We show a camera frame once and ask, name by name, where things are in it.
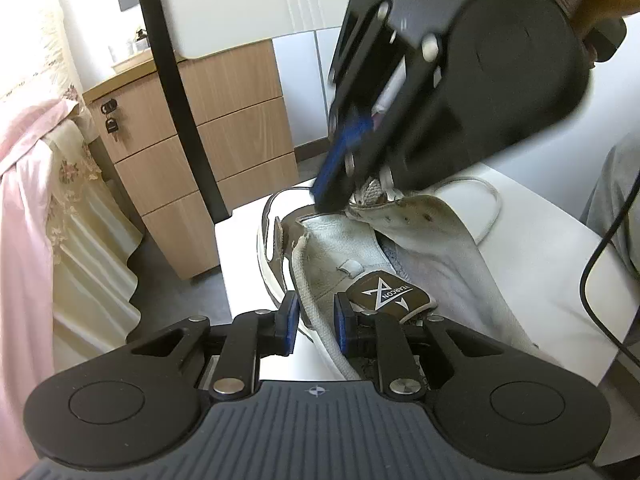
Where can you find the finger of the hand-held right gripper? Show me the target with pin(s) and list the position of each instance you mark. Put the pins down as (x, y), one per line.
(415, 150)
(345, 150)

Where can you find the cream lace bed skirt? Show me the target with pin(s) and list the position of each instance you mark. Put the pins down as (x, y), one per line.
(95, 240)

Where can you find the cream quilted headboard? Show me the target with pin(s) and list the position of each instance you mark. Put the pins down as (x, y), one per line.
(35, 45)

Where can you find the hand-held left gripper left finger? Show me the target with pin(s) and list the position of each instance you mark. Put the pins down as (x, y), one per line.
(291, 322)

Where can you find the person's grey trouser leg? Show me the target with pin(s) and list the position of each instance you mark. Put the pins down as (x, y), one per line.
(627, 160)

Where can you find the pink bed sheet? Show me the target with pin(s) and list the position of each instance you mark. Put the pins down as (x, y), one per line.
(25, 210)

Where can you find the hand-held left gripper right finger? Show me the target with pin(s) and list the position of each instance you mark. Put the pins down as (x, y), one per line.
(342, 327)

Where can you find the wooden drawer cabinet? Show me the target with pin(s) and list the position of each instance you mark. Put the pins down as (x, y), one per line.
(235, 125)

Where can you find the white chair with black frame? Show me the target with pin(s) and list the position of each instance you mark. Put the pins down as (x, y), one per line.
(525, 260)

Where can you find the black cabinet keys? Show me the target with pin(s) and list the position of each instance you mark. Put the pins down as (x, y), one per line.
(111, 120)

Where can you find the white wardrobe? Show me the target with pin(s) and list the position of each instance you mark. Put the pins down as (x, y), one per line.
(305, 90)

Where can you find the white shoelace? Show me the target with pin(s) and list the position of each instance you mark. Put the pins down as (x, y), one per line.
(300, 280)

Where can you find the white and brown sneaker shoe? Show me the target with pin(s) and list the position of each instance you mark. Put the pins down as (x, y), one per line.
(350, 250)

